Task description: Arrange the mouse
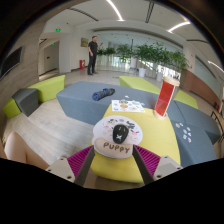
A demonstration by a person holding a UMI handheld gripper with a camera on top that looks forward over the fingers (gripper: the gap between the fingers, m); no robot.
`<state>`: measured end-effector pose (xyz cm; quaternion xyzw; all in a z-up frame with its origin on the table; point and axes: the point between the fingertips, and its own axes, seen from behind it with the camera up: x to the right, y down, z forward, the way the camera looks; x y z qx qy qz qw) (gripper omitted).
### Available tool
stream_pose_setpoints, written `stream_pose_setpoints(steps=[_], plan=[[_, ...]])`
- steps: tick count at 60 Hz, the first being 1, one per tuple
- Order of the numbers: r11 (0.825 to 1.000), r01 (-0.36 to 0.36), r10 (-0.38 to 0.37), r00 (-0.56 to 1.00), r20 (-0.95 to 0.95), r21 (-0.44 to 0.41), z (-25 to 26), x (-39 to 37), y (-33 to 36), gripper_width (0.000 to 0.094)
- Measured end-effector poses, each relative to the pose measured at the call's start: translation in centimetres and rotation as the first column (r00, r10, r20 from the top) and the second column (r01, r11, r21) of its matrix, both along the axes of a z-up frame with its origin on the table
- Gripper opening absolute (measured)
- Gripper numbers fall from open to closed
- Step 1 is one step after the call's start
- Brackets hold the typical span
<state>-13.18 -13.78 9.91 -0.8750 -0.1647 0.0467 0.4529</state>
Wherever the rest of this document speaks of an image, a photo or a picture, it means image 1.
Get round white printed mouse pad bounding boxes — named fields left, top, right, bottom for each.
left=91, top=115, right=144, bottom=160

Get black computer mouse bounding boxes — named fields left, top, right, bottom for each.
left=112, top=123, right=130, bottom=145

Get white sticker sheet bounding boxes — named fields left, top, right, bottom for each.
left=111, top=99, right=146, bottom=113

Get grey upholstered bench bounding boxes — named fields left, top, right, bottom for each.
left=171, top=121, right=218, bottom=168
left=173, top=99, right=222, bottom=144
left=55, top=80, right=160, bottom=126

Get dark wall screen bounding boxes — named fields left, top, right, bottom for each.
left=0, top=45, right=24, bottom=79

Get yellow-green upholstered bench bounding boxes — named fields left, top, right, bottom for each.
left=118, top=75, right=199, bottom=110

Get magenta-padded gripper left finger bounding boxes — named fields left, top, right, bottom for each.
left=45, top=145, right=96, bottom=188

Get ceiling light strips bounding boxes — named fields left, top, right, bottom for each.
left=105, top=0, right=224, bottom=73

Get red translucent cylinder stand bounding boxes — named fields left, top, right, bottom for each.
left=153, top=75, right=181, bottom=121

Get person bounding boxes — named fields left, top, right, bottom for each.
left=87, top=35, right=104, bottom=76
left=0, top=130, right=51, bottom=171

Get framed wall plaque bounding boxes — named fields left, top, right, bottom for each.
left=80, top=37, right=90, bottom=48

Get dark grey ottoman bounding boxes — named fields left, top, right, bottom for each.
left=11, top=87, right=40, bottom=118

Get yellow-green sofa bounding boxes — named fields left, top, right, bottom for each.
left=3, top=74, right=67, bottom=119

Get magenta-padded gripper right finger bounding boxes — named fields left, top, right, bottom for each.
left=132, top=144, right=184, bottom=186

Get row of potted plants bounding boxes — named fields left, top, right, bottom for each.
left=96, top=41, right=189, bottom=83

